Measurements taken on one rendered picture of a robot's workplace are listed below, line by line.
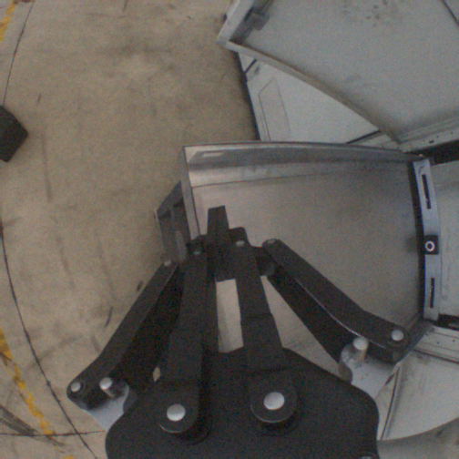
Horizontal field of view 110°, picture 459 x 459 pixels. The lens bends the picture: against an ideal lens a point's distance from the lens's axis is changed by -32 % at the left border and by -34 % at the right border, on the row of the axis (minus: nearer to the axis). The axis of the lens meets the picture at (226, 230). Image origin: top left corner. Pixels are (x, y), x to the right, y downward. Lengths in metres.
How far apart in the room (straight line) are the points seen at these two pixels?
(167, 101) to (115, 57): 0.46
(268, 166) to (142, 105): 1.06
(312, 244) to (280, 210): 0.09
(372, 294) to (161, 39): 1.70
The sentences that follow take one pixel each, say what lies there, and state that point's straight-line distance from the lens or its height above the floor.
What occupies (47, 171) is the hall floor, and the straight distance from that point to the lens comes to 1.32.
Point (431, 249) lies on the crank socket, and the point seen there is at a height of 0.90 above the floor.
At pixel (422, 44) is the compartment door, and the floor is 1.10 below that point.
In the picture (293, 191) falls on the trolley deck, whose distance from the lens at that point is 0.43.
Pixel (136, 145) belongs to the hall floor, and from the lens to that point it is 1.27.
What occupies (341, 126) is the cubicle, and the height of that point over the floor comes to 0.64.
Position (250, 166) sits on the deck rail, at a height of 0.85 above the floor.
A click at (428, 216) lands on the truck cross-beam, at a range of 0.86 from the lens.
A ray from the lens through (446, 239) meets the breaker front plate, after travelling 0.86.
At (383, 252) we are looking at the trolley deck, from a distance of 0.66.
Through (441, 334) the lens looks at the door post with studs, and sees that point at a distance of 0.94.
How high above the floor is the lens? 1.18
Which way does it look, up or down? 68 degrees down
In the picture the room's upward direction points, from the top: 85 degrees clockwise
